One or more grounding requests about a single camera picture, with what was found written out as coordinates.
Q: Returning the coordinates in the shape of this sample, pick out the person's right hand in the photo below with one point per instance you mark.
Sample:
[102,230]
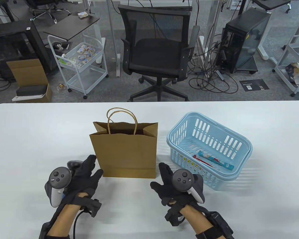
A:
[165,189]

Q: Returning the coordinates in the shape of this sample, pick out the person's left hand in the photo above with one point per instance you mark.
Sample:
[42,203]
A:
[84,179]

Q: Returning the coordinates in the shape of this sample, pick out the grey and blue barcode scanner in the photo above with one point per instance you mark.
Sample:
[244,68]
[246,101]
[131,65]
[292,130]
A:
[73,164]

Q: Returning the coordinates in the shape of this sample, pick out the red instant coffee powder package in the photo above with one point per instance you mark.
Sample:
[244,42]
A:
[196,157]

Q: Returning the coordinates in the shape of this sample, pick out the brown paper bag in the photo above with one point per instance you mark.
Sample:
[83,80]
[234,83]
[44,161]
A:
[124,154]

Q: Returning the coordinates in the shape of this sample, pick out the blue instant coffee powder package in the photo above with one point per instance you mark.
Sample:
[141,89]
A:
[214,160]

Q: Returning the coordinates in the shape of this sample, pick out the person's right forearm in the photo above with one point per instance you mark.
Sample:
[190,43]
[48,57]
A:
[196,221]

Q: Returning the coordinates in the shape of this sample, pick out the person's left forearm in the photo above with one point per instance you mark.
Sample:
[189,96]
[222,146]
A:
[64,219]

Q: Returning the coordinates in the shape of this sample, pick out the black and white right controller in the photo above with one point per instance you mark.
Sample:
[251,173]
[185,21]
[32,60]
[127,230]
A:
[183,179]

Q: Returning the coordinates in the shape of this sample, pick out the black and white controller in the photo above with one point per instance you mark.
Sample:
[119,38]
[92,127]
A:
[183,179]
[58,176]

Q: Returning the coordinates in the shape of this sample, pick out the black and white left controller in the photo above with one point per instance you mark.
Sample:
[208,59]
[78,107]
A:
[58,176]

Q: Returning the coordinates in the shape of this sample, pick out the light blue plastic basket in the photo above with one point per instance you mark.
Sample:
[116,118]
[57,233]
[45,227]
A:
[221,183]

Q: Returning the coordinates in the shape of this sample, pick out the small colourful snack packet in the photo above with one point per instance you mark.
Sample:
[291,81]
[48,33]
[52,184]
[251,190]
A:
[61,87]

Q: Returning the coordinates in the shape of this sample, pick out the white rolling cart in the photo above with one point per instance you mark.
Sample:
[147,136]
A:
[86,79]

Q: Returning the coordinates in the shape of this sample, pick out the open cardboard box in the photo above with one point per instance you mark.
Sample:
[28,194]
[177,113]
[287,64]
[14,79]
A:
[27,72]

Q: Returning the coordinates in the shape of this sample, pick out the pile of snack packets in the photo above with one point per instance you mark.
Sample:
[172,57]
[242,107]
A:
[86,52]

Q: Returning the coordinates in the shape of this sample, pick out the black leaflet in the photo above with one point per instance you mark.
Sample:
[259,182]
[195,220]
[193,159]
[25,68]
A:
[254,86]

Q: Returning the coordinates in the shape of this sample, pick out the black mesh office chair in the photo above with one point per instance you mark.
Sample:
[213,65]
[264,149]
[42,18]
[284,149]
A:
[157,52]

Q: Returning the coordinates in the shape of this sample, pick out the dark side table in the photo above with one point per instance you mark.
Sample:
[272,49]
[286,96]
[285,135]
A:
[72,26]

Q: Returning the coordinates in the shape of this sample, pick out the small colourful box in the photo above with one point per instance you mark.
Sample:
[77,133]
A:
[82,15]

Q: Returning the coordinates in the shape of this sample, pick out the black computer tower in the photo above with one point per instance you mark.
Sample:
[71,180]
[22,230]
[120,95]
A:
[239,37]

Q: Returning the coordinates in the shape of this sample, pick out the grey office chair base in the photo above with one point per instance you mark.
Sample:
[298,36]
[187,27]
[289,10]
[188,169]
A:
[48,12]

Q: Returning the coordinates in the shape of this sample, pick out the heap of colourful bags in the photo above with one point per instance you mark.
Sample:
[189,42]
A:
[295,69]

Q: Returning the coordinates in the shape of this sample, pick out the black right wrist mount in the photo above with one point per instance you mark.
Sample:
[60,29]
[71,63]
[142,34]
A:
[221,222]

